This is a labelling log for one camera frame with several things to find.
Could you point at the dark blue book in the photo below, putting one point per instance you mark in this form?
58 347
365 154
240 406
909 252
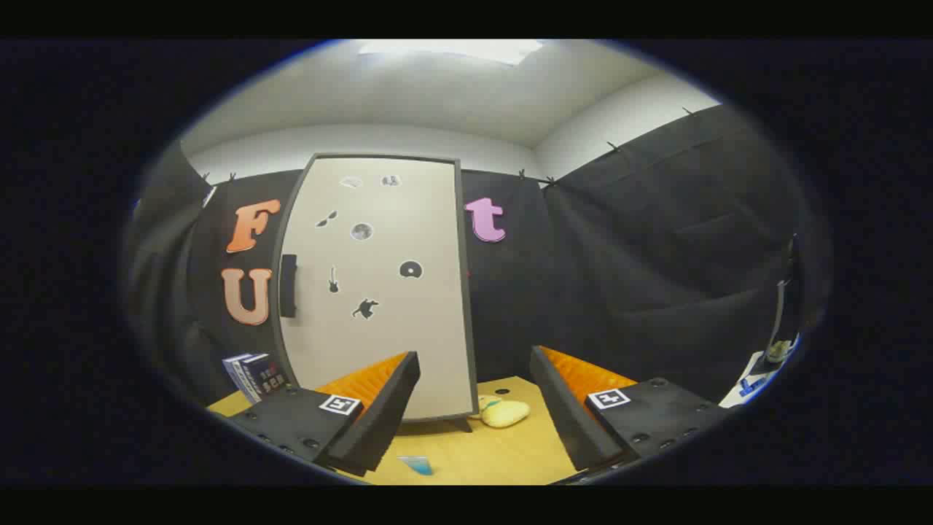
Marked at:
268 373

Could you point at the yellow plush toy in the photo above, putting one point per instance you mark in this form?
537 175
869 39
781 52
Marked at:
506 414

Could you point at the ceiling light panel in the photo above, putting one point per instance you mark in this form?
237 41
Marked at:
452 51

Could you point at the black backdrop cloth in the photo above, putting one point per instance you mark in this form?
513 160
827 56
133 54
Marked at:
619 277

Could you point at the blue squeeze tube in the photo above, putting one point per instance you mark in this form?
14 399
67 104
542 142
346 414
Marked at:
419 465

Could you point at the small clear jar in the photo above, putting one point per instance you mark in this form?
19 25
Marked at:
780 351

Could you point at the white cabinet door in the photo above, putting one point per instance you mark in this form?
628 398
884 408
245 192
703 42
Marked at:
393 343

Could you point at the white and blue book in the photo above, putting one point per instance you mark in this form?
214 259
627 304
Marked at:
239 373

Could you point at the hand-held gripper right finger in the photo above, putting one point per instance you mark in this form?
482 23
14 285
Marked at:
565 412

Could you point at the black pole stand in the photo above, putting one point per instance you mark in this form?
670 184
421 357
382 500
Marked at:
783 306

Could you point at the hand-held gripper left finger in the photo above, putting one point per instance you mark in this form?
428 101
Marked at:
375 419

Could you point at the grey cabinet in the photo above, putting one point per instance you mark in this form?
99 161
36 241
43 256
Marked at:
463 424

